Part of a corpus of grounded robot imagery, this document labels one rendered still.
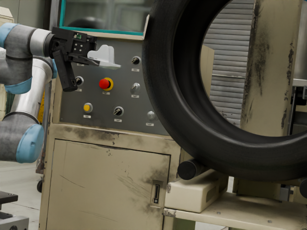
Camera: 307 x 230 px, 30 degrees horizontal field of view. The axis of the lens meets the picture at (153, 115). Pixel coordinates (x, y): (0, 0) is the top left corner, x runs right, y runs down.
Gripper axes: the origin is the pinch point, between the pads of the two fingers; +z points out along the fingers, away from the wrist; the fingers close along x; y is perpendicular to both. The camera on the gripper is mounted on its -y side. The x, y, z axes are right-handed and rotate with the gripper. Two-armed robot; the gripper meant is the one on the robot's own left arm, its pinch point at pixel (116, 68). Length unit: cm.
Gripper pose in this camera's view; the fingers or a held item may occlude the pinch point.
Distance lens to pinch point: 151.7
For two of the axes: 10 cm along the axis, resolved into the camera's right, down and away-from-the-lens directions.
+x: 3.0, -0.2, 9.5
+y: 2.2, -9.7, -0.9
